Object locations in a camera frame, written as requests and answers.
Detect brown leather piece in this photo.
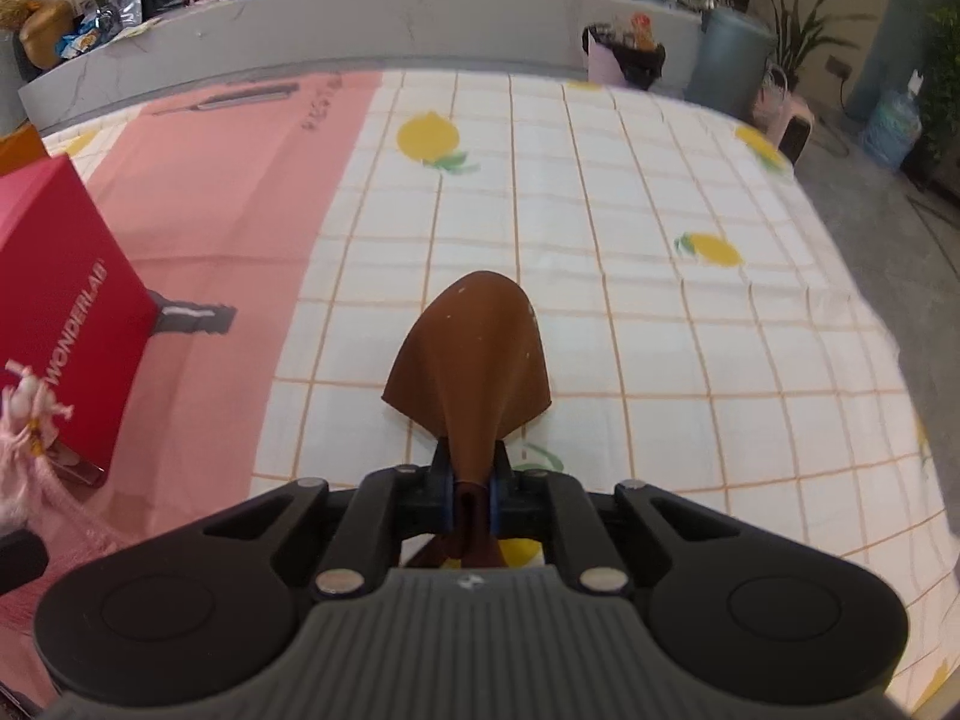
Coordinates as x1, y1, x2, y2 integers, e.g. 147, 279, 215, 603
382, 270, 551, 569

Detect pink drawstring pouch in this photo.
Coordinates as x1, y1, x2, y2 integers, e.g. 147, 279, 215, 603
0, 358, 145, 691

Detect checkered lemon table cloth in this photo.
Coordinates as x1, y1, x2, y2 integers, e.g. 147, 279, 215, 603
46, 70, 958, 709

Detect pink printed mat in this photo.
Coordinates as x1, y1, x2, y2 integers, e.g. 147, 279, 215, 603
89, 71, 381, 539

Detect red lidded transparent box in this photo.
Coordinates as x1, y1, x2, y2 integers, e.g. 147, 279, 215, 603
2, 156, 158, 488

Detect pink bin with black bag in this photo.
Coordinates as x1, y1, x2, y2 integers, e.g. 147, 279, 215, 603
581, 11, 665, 91

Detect pink space heater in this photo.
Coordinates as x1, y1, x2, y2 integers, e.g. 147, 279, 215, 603
752, 64, 815, 164

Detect grey round trash bin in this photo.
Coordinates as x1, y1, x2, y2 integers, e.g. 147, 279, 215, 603
685, 7, 776, 121

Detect blue water bottle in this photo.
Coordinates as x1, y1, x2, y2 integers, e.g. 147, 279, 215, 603
861, 71, 924, 171

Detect orange cardboard storage box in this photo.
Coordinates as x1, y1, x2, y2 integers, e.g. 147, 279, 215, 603
0, 124, 49, 176

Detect green potted floor plant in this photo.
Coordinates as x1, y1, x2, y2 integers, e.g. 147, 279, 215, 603
768, 0, 875, 93

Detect golden vase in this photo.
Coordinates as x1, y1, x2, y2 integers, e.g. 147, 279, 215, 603
18, 0, 75, 70

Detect dried yellow flowers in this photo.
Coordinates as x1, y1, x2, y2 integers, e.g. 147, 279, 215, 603
0, 0, 41, 32

